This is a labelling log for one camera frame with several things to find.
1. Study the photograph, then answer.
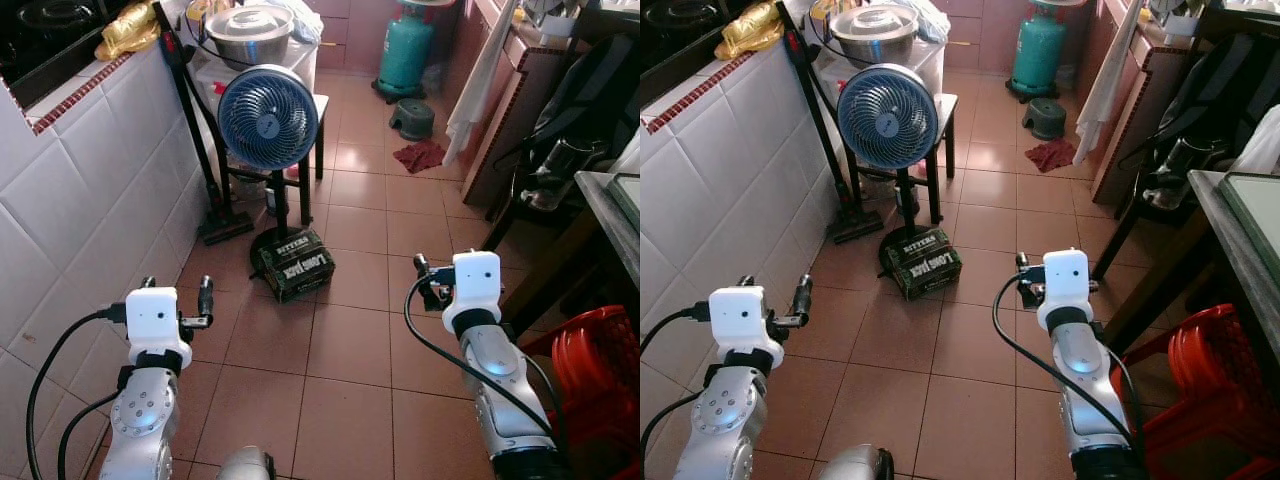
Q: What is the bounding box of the black printed cardboard box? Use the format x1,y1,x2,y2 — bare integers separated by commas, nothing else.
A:
884,227,964,302
254,229,337,303

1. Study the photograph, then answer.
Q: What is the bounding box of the white tiled kitchen counter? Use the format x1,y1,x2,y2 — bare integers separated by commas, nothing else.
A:
640,38,839,480
0,38,217,480

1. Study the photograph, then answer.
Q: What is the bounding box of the red floor rag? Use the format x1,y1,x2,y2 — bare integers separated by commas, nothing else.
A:
392,139,449,175
1024,138,1079,174

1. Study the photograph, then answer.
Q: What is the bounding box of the green table mat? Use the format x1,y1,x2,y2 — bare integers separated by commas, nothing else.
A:
1219,171,1280,283
609,172,641,233

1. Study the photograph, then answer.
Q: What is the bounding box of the small green plastic stool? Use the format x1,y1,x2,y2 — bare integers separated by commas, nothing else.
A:
389,98,437,142
1021,97,1069,141

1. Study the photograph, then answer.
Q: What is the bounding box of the silver robot leg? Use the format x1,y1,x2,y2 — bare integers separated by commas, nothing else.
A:
808,444,897,480
214,446,277,480

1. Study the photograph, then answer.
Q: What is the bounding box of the dark dining table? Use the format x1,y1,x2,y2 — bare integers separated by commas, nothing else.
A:
498,170,641,341
1100,169,1280,373

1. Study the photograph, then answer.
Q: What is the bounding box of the steel kettle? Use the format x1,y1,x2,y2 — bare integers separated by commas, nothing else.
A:
1140,134,1217,212
518,138,593,213

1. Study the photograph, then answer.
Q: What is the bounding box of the black stick vacuum cleaner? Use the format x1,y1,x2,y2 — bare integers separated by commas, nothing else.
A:
150,0,257,247
775,0,887,247

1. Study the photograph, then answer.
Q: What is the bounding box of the white hanging cloth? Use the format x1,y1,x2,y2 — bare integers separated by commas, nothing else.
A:
1072,0,1147,167
442,0,523,167

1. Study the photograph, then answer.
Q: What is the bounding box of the blue standing fan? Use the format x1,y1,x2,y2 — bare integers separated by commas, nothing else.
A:
836,62,953,273
216,64,332,273

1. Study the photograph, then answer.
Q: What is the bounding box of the brown kitchen cabinet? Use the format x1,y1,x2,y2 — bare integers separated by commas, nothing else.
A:
1088,0,1206,209
458,0,601,211

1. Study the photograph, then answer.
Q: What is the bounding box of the teal gas cylinder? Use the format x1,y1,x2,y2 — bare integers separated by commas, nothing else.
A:
376,0,438,104
1008,0,1070,104

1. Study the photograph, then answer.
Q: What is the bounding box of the white table with black legs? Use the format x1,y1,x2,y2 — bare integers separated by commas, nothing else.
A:
812,40,959,216
189,40,332,216

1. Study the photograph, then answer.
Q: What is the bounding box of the black chair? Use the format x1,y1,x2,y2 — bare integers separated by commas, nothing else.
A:
482,34,641,253
1092,33,1280,281

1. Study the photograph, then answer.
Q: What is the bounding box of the yellow plastic bag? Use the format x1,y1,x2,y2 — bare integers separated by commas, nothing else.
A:
94,8,162,62
714,0,788,62

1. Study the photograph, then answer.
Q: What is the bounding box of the black gas stove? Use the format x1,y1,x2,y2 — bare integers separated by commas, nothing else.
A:
640,0,766,109
0,0,134,109

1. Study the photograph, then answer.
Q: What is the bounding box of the white crumpled bag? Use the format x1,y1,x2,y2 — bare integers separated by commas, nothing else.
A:
1228,104,1280,177

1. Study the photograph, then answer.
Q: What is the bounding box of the large steel pot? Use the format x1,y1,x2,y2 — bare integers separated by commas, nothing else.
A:
204,4,297,72
829,4,922,70

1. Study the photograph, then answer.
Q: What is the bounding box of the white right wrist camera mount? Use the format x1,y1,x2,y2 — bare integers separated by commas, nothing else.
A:
1035,248,1094,332
441,250,504,337

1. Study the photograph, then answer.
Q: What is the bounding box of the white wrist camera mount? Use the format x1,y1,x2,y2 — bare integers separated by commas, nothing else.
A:
1035,248,1094,332
124,287,194,372
441,250,504,337
707,285,787,370

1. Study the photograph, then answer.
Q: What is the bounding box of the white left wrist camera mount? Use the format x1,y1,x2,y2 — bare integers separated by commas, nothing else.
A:
707,285,787,370
124,287,194,372

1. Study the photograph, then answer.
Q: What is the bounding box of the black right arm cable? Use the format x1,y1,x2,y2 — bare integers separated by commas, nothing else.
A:
404,274,563,443
992,272,1149,441

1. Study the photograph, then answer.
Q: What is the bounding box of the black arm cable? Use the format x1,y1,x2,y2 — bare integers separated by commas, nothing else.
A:
25,308,128,480
640,306,711,480
404,274,563,443
992,272,1149,441

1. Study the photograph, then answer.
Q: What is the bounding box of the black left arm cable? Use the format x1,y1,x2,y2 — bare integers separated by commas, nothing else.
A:
640,306,711,480
25,308,128,480

